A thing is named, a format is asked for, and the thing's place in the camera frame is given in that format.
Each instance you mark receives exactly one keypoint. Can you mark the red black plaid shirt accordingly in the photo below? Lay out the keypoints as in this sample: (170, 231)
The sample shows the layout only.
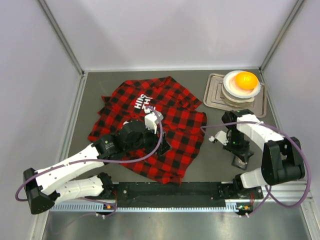
(181, 122)

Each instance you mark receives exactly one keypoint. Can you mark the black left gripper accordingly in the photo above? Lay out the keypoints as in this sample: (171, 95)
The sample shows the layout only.
(158, 143)

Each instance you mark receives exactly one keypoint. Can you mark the perforated cable duct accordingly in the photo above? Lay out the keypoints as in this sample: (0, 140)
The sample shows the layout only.
(99, 207)

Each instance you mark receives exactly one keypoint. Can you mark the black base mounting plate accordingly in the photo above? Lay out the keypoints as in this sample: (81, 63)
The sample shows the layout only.
(188, 195)

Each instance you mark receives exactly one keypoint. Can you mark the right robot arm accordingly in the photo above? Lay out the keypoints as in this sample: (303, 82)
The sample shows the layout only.
(281, 162)

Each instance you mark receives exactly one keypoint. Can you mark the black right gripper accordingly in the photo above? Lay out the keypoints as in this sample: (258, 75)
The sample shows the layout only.
(242, 153)

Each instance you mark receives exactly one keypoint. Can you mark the metal tray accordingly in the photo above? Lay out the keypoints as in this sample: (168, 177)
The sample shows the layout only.
(216, 96)

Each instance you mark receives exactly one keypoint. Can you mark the orange ball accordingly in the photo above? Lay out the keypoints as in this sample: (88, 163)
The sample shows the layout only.
(246, 80)

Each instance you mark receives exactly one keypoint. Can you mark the black metal bracket stand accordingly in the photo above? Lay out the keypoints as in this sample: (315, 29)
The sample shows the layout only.
(241, 160)

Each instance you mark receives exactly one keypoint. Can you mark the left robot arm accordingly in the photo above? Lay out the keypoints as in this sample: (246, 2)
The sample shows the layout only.
(47, 187)

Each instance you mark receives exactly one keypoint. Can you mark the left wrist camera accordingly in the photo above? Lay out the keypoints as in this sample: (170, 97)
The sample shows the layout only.
(152, 122)

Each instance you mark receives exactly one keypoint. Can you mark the stack of white paper plates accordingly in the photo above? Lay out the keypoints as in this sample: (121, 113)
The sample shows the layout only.
(234, 95)

